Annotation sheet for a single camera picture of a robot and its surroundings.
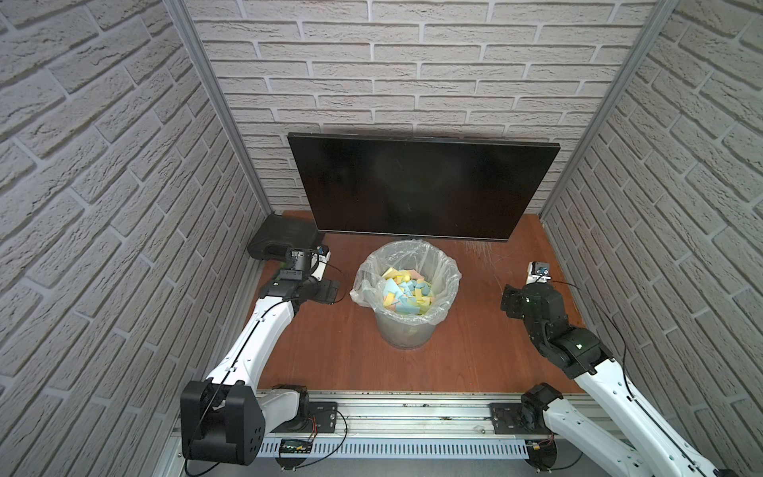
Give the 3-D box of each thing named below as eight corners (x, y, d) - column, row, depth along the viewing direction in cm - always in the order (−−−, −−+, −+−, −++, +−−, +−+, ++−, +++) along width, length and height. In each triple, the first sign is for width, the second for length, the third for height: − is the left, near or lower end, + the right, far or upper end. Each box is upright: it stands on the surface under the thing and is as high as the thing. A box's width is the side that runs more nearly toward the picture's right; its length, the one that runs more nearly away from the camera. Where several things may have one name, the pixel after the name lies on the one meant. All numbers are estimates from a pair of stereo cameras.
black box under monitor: (251, 260, 106) (244, 250, 101) (265, 224, 117) (260, 214, 113) (316, 261, 106) (313, 251, 101) (324, 224, 117) (321, 214, 113)
